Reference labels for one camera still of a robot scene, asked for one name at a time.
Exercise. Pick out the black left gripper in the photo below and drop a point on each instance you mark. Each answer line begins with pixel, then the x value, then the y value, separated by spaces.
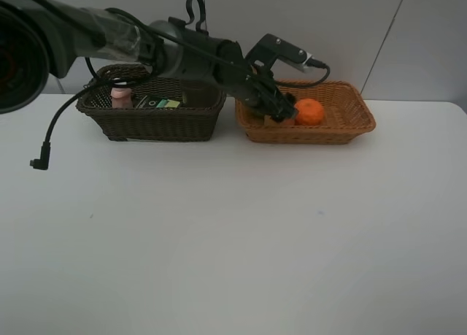
pixel 260 94

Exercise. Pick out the orange tangerine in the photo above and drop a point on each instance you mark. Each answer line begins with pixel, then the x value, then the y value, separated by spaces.
pixel 310 112

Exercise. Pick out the round orange bread bun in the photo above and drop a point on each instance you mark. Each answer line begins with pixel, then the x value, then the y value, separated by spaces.
pixel 282 122

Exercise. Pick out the translucent purple plastic cup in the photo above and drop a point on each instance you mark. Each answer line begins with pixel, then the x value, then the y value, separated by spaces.
pixel 199 94

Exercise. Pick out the black pump bottle green label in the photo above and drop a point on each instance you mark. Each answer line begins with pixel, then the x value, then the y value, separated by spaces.
pixel 155 102

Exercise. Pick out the pink bottle white cap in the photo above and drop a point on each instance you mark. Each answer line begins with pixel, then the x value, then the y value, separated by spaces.
pixel 121 96

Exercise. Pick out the green lime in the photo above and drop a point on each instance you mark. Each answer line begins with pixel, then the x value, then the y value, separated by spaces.
pixel 255 110

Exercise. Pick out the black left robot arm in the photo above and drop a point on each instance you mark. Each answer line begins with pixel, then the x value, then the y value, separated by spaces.
pixel 42 38

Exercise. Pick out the orange wicker basket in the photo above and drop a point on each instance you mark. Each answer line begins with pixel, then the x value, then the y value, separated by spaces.
pixel 346 116

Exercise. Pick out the dark brown wicker basket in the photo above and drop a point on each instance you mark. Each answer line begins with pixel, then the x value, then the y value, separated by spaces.
pixel 183 124

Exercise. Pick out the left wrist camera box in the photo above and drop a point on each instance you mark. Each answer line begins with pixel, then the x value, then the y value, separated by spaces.
pixel 271 48

